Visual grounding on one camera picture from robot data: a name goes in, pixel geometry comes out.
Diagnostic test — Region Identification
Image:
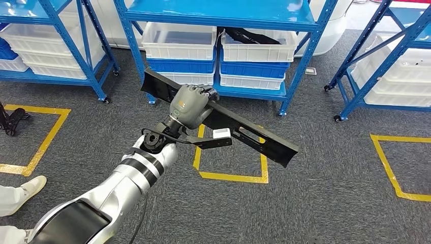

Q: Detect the person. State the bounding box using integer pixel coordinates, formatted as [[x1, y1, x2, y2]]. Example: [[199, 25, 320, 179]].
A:
[[0, 175, 48, 244]]

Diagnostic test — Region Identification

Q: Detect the black plastic license plate bracket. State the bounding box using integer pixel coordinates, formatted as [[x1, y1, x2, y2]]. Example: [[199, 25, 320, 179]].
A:
[[140, 68, 300, 168]]

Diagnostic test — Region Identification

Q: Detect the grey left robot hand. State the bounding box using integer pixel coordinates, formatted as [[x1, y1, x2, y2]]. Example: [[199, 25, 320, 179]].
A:
[[168, 84, 220, 130]]

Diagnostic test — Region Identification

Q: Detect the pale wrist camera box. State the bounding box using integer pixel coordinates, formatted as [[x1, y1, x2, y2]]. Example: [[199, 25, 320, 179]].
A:
[[212, 128, 232, 139]]

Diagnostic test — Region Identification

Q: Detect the blue metal shelf rack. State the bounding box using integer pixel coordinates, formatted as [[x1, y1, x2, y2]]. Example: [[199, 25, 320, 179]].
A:
[[324, 0, 431, 123], [0, 0, 121, 104], [112, 0, 339, 117]]

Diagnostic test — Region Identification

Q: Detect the white car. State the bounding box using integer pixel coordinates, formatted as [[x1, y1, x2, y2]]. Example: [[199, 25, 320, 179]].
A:
[[90, 0, 353, 57]]

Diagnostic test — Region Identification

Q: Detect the black plastic part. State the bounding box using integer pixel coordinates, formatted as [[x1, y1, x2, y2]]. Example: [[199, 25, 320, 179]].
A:
[[222, 26, 282, 45]]

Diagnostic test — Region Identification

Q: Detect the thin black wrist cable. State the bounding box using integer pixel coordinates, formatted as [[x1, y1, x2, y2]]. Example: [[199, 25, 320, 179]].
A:
[[141, 128, 196, 145]]

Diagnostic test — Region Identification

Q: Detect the black cable under arm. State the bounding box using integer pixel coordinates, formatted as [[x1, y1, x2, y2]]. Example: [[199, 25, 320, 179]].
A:
[[129, 195, 149, 244]]

